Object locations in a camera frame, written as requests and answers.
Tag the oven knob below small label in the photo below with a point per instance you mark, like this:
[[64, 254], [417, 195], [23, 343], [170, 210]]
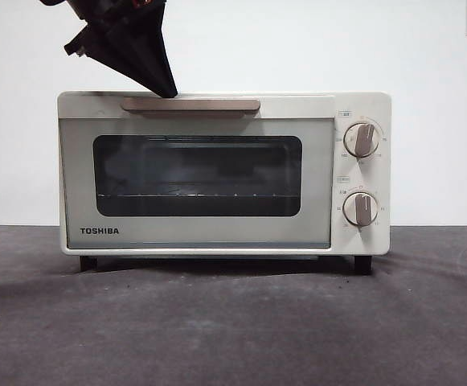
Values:
[[362, 140], [361, 209]]

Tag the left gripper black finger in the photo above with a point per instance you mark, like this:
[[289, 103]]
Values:
[[152, 52], [130, 66]]

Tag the cream white toaster oven housing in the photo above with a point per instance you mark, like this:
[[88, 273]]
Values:
[[361, 104]]

